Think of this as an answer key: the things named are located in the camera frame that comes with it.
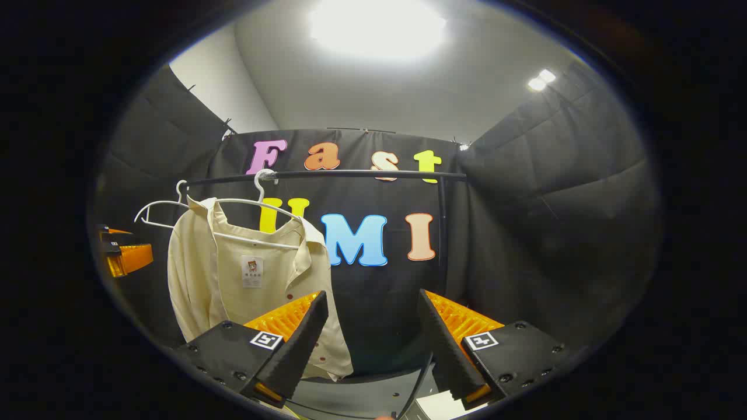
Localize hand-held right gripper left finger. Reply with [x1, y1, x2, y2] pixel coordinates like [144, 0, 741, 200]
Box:
[175, 290, 329, 409]

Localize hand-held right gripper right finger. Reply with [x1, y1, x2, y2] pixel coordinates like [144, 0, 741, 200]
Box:
[417, 289, 570, 404]

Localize cream button-up shirt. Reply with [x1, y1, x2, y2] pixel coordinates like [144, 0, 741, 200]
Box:
[167, 197, 354, 383]

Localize small white clothes hanger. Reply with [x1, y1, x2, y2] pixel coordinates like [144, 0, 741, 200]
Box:
[134, 180, 193, 229]

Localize large white clothes hanger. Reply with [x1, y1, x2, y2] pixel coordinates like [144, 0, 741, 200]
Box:
[201, 169, 307, 250]

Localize black clothes rack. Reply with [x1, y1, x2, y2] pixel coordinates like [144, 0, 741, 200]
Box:
[186, 169, 467, 298]

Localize white paper sheet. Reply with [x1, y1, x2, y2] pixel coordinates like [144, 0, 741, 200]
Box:
[417, 390, 488, 420]

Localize black backdrop cloth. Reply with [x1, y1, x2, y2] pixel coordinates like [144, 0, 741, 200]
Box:
[93, 61, 663, 377]

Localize small ceiling light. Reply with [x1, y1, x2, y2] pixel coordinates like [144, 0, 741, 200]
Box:
[528, 68, 557, 92]

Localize large ceiling light panel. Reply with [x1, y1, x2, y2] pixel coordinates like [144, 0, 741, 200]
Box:
[308, 0, 448, 60]

